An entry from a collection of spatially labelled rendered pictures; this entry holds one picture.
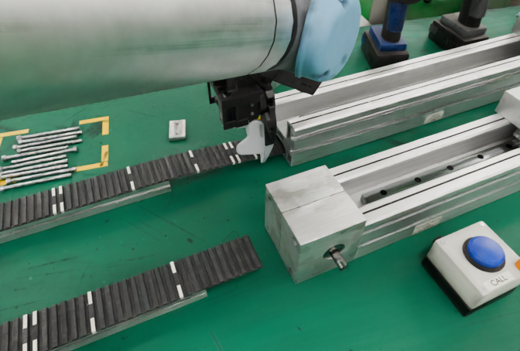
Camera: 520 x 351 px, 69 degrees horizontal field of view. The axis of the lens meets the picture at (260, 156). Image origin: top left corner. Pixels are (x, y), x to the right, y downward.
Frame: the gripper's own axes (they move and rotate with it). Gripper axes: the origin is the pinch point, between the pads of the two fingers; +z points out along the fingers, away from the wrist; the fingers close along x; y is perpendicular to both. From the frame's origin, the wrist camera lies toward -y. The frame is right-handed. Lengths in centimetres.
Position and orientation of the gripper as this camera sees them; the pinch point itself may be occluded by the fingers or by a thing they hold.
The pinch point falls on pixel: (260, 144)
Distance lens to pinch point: 65.1
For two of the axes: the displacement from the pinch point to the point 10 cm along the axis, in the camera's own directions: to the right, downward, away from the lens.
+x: 3.9, 6.5, -6.5
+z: 0.0, 7.0, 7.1
